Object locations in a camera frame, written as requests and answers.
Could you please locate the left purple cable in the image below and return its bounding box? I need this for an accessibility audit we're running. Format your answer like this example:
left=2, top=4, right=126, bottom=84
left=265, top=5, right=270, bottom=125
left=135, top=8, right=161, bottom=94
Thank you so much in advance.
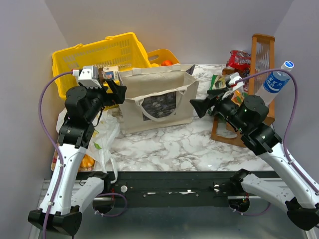
left=38, top=71, right=75, bottom=239

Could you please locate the green snack bag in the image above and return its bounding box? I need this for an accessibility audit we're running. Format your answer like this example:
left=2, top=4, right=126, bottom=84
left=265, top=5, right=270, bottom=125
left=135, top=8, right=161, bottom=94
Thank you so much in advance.
left=209, top=75, right=230, bottom=90

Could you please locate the red snack bag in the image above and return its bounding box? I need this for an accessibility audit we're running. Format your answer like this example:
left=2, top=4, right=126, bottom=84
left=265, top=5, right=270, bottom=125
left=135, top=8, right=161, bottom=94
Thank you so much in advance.
left=226, top=50, right=251, bottom=71

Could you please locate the purple cable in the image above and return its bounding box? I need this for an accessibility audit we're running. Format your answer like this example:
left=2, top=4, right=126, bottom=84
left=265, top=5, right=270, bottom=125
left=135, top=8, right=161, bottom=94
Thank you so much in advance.
left=38, top=71, right=75, bottom=239
left=236, top=68, right=319, bottom=196

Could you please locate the milk carton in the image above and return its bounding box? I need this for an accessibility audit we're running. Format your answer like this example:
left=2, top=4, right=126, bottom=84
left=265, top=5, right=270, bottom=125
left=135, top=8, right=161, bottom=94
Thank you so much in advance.
left=98, top=66, right=119, bottom=82

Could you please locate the small orange pumpkin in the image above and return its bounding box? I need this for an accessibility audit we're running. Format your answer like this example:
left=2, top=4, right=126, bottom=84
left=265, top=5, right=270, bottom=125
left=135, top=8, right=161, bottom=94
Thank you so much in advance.
left=161, top=60, right=173, bottom=66

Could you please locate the floral placemat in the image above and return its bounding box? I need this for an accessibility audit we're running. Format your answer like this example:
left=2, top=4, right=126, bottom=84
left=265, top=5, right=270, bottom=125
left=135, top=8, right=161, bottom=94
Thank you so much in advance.
left=50, top=141, right=95, bottom=172

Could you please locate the wooden rack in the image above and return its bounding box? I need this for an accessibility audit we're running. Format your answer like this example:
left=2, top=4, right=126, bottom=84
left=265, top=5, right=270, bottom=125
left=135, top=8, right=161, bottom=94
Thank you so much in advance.
left=211, top=33, right=275, bottom=148

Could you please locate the yellow shopping basket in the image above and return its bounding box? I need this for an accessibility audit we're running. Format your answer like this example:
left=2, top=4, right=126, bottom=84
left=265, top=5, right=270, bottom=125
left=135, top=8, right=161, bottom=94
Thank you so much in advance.
left=51, top=31, right=152, bottom=111

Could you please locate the orange snack bag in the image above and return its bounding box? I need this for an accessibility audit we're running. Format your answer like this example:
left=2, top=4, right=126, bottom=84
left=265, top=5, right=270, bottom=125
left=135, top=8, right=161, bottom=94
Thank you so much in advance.
left=231, top=90, right=247, bottom=106

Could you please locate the orange croissant bread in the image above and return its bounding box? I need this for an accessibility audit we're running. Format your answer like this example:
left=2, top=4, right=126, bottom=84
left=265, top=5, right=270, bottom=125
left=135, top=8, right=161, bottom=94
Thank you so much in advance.
left=79, top=154, right=95, bottom=171

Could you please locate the beige canvas tote bag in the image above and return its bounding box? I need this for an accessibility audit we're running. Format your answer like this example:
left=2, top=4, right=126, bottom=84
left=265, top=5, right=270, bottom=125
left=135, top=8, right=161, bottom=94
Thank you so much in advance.
left=119, top=64, right=199, bottom=133

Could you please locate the white plastic grocery bag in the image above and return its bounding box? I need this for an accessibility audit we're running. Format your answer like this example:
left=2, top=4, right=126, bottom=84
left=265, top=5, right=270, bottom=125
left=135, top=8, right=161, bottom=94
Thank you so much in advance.
left=56, top=108, right=121, bottom=184

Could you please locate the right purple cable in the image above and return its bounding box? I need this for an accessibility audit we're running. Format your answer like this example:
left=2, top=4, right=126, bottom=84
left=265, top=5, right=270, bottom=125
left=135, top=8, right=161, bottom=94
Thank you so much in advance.
left=236, top=68, right=319, bottom=196

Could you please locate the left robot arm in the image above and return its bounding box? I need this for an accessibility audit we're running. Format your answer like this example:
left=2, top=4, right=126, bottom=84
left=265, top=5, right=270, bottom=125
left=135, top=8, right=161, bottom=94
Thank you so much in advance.
left=28, top=80, right=127, bottom=238

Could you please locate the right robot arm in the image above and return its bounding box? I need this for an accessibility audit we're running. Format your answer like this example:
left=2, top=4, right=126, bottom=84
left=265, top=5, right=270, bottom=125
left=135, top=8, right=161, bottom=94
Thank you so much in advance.
left=190, top=89, right=319, bottom=231

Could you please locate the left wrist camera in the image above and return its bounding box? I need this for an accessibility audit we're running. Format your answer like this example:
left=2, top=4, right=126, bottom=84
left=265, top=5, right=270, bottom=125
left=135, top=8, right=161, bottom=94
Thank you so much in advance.
left=72, top=65, right=102, bottom=89

